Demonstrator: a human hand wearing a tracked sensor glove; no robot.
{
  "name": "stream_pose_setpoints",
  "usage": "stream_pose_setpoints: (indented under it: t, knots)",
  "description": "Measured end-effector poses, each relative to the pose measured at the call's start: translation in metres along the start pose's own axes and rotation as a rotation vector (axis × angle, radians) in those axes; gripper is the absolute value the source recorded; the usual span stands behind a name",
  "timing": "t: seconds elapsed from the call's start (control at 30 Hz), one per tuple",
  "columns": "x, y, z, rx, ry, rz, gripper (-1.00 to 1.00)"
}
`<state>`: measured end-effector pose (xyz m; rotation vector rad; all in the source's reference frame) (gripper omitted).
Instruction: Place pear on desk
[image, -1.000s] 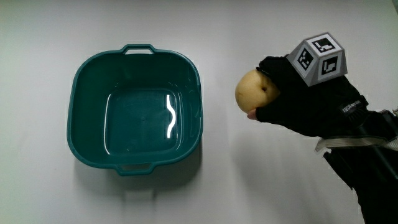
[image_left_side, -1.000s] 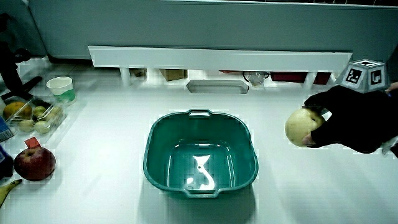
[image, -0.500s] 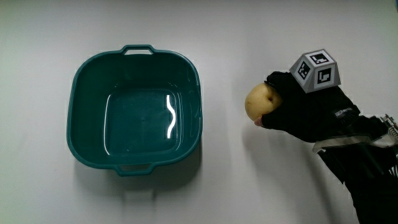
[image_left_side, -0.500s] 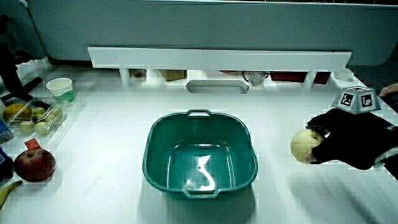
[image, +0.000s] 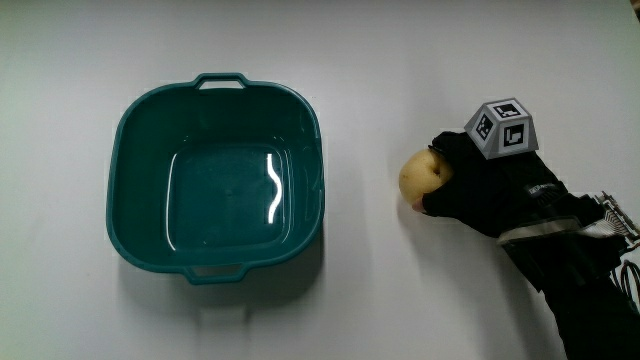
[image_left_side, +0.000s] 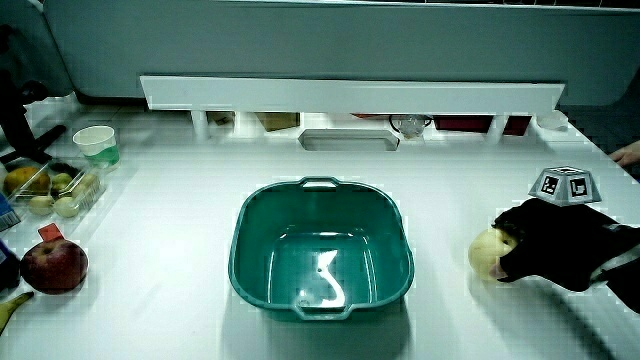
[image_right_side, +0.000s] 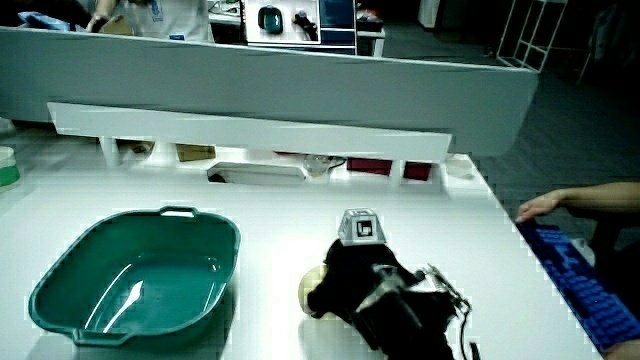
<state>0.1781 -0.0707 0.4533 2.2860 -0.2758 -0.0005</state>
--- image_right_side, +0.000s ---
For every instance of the person's right hand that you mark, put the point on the person's right hand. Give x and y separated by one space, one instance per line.
350 270

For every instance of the yellow pear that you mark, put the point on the yellow pear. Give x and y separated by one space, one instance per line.
311 282

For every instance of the another person's forearm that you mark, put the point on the another person's forearm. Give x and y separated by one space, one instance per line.
605 197

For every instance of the person's right forearm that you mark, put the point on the person's right forearm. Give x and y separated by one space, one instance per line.
415 330

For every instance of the white desk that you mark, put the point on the white desk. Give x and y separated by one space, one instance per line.
280 210

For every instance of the white desk shelf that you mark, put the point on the white desk shelf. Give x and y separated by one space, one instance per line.
250 131

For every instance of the dark red box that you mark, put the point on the dark red box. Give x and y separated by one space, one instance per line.
369 166
417 171

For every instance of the clear plastic container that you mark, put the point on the clear plastic container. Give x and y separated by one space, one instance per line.
316 164

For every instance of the white flat tray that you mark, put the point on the white flat tray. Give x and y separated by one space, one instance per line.
257 173

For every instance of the grey partition panel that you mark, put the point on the grey partition panel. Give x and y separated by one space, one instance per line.
300 85

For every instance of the green plastic basin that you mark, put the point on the green plastic basin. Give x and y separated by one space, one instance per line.
150 295

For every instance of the blue keyboard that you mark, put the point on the blue keyboard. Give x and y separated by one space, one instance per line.
585 285

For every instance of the blue cabinet panel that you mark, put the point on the blue cabinet panel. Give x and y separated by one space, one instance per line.
337 22

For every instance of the screen with pictures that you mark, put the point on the screen with pictures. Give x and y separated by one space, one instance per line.
282 21

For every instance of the white metal rack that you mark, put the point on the white metal rack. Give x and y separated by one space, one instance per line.
530 45

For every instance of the green and white tape roll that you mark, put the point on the green and white tape roll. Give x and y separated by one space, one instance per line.
7 170

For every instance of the blue cloth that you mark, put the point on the blue cloth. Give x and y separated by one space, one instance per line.
42 21

